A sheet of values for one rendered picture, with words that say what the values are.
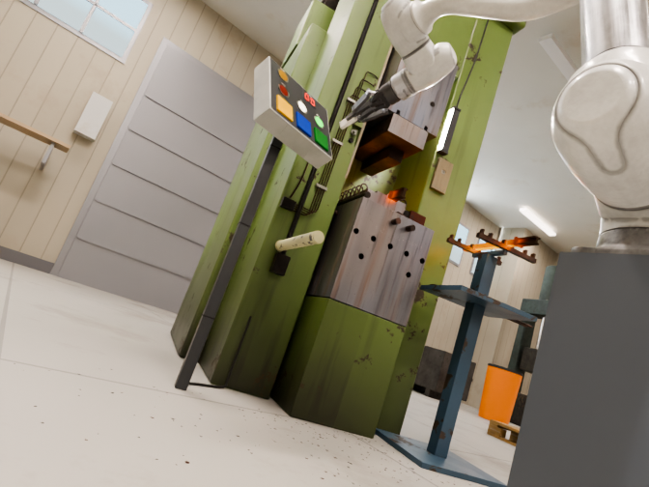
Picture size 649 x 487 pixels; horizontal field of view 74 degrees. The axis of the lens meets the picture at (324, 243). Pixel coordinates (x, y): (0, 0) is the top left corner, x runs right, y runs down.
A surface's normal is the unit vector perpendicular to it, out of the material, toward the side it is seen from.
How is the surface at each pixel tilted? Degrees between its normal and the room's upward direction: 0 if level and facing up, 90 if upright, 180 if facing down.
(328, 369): 90
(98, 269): 90
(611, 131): 143
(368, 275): 90
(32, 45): 90
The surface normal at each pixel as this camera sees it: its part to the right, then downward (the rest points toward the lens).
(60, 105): 0.58, 0.03
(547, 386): -0.75, -0.38
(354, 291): 0.38, -0.07
